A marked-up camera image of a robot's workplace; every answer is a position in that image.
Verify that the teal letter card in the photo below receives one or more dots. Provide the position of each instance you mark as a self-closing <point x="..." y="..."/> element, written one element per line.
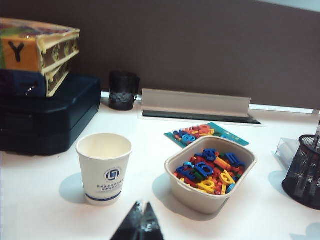
<point x="232" y="138"/>

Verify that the blue plastic letter m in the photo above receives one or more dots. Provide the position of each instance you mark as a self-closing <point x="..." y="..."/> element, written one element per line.
<point x="234" y="160"/>

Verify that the white paper cup blue logo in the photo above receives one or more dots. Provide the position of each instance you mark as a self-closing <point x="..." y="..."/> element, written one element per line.
<point x="103" y="172"/>

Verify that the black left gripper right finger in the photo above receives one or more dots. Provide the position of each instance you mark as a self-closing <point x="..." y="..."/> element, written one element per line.
<point x="152" y="227"/>

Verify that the yellow plastic letter p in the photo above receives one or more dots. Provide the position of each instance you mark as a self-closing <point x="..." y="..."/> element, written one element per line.
<point x="207" y="186"/>

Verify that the dark translucent mug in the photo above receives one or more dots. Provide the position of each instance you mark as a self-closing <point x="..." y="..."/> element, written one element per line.
<point x="122" y="92"/>

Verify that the black mesh pen holder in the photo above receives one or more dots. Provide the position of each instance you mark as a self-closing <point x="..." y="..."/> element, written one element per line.
<point x="303" y="172"/>

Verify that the blue puzzle box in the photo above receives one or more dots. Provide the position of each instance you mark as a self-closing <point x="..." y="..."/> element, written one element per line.
<point x="22" y="83"/>

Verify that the blue plastic letter b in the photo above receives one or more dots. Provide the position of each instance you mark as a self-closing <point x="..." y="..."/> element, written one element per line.
<point x="203" y="169"/>

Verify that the clear acrylic chip case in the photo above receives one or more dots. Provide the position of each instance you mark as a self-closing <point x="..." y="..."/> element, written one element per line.
<point x="287" y="150"/>

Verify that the beige pulp tray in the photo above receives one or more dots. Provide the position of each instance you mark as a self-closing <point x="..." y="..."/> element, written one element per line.
<point x="200" y="202"/>

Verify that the dark blue plastic case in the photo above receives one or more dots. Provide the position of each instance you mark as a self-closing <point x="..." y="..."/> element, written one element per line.
<point x="50" y="120"/>

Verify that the brown desk partition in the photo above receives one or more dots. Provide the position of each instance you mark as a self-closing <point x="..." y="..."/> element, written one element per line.
<point x="200" y="50"/>

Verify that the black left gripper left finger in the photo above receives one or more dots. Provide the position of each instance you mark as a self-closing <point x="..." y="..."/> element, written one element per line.
<point x="133" y="225"/>

